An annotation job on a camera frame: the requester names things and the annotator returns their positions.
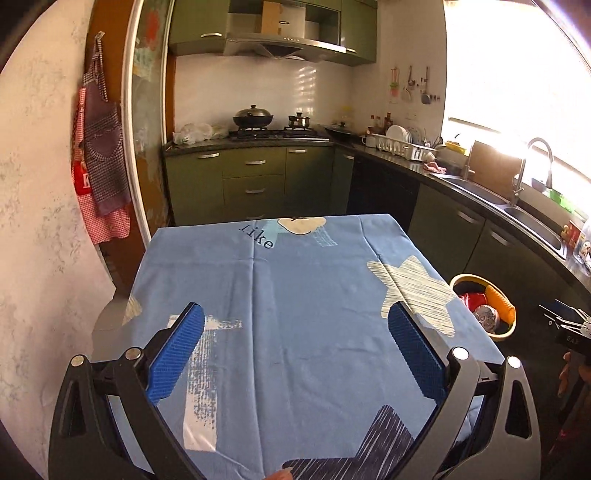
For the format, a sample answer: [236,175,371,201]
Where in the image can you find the black wok with lid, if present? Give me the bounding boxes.
[232,104,274,130]

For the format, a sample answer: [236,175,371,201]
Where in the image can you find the black gas stove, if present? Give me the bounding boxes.
[228,129,326,140]

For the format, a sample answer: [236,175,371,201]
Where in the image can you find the green lower cabinets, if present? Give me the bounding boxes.
[164,145,591,352]

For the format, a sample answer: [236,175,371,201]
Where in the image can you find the red printed packet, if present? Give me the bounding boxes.
[561,220,581,250]

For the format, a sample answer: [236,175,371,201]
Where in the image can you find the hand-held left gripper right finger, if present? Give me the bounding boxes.
[385,302,541,480]

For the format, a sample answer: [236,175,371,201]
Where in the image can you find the hanging kitchen utensils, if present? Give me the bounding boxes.
[390,65,439,104]

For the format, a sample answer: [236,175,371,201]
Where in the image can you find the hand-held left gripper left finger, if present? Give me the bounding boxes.
[48,302,206,480]

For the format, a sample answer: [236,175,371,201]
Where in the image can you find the white dish rack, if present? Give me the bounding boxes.
[376,134,437,162]

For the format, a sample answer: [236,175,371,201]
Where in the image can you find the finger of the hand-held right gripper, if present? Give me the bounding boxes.
[551,299,591,320]
[538,304,591,330]

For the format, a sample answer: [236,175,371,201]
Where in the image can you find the sliding glass door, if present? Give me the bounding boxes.
[122,0,176,241]

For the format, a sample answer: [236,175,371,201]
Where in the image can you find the person's right hand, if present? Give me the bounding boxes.
[556,352,575,398]

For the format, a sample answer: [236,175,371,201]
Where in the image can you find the steel double sink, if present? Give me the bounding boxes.
[445,178,566,259]

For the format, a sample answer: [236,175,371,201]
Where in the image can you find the green container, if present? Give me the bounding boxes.
[549,188,575,213]

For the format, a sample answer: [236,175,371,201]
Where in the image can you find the wooden cutting board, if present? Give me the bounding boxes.
[469,141,525,197]

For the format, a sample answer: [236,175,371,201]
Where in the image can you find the green cabinets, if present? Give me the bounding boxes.
[164,145,591,352]
[168,0,378,65]

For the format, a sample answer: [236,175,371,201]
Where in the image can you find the green upper cabinets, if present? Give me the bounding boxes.
[168,0,378,65]

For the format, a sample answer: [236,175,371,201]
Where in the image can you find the white plastic bags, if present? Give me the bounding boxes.
[173,122,229,145]

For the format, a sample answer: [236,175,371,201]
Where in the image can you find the blue star-print tablecloth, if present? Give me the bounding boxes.
[92,213,506,480]

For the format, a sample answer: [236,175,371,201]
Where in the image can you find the steel range hood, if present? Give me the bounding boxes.
[224,37,347,63]

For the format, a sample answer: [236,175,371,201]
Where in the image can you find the red gingham apron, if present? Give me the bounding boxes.
[71,88,131,244]

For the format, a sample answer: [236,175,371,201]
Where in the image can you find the chrome faucet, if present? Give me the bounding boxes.
[510,137,554,207]

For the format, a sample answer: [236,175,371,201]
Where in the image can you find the yellow-rimmed blue bin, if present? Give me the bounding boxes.
[450,273,517,341]

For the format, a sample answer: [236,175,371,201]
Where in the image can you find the person's right forearm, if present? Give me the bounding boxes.
[549,397,591,480]

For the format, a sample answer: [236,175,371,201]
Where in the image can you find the black pan with lid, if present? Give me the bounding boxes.
[325,121,358,139]

